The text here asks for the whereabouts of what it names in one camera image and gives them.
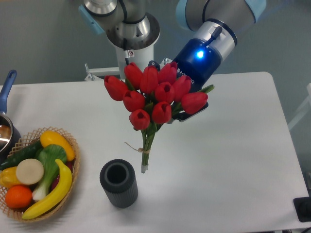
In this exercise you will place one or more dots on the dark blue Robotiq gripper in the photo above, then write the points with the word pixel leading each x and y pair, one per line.
pixel 181 93

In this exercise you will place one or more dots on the metal table clamp bracket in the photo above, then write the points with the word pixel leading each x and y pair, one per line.
pixel 93 74

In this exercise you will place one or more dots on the beige round radish slice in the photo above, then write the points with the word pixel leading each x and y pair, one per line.
pixel 29 171

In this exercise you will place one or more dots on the yellow banana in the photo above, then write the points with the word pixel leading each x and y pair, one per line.
pixel 53 198

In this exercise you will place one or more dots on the red tulip bouquet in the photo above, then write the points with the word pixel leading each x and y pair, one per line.
pixel 133 91

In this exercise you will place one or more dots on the dark grey ribbed vase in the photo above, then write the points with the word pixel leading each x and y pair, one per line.
pixel 118 179

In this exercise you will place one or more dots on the yellow squash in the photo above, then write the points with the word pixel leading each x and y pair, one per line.
pixel 54 138

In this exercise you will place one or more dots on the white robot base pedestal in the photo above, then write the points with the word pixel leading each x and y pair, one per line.
pixel 140 57

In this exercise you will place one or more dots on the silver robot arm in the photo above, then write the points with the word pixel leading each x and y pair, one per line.
pixel 128 25

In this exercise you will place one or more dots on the green cucumber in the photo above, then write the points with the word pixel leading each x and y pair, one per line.
pixel 27 152

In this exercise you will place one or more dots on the woven wicker basket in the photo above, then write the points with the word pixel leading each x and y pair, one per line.
pixel 26 140

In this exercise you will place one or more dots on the blue handled saucepan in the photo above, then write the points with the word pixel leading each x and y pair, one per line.
pixel 9 135

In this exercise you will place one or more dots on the green bok choy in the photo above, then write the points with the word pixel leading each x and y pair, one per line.
pixel 47 157

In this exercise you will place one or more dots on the yellow bell pepper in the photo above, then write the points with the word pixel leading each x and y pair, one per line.
pixel 8 177

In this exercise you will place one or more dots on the orange fruit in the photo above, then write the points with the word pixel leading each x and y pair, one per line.
pixel 18 196

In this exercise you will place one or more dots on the black device at edge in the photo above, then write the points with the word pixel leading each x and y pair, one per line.
pixel 303 208

